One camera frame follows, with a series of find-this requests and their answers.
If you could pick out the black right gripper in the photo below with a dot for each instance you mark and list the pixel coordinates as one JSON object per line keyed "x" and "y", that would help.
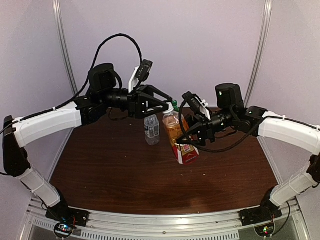
{"x": 204, "y": 130}

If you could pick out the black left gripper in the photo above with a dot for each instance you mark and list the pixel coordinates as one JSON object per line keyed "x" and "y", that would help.
{"x": 136, "y": 101}

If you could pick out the orange tea bottle red label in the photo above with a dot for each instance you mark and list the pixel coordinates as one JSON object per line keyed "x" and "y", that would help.
{"x": 184, "y": 152}

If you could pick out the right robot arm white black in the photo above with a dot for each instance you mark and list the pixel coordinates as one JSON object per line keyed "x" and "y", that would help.
{"x": 258, "y": 122}

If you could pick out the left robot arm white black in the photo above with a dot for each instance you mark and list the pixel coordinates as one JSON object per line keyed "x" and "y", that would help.
{"x": 105, "y": 91}

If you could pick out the green plastic bottle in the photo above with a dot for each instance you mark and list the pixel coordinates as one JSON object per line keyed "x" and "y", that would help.
{"x": 175, "y": 106}

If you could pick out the clear water bottle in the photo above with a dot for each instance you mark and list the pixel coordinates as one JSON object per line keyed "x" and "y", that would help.
{"x": 152, "y": 130}

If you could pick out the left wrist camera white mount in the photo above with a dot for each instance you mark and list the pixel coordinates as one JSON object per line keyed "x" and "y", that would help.
{"x": 140, "y": 74}

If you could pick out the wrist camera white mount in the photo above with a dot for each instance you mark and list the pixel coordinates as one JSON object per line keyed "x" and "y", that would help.
{"x": 197, "y": 105}
{"x": 140, "y": 74}

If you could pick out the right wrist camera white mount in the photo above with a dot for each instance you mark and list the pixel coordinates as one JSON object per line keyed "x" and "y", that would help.
{"x": 197, "y": 105}

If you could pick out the front aluminium rail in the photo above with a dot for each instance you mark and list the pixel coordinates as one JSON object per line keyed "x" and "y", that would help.
{"x": 223, "y": 225}

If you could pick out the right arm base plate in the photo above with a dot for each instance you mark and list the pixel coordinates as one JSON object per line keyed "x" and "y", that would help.
{"x": 260, "y": 214}

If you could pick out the left aluminium frame post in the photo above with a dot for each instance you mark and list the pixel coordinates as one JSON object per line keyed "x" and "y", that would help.
{"x": 63, "y": 45}

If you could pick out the aluminium frame post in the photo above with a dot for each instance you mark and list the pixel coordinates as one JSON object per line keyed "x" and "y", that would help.
{"x": 264, "y": 31}
{"x": 63, "y": 45}

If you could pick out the right aluminium frame post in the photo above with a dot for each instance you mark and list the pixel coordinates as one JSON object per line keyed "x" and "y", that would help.
{"x": 264, "y": 31}

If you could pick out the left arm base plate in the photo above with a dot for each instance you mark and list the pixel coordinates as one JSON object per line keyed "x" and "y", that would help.
{"x": 70, "y": 215}

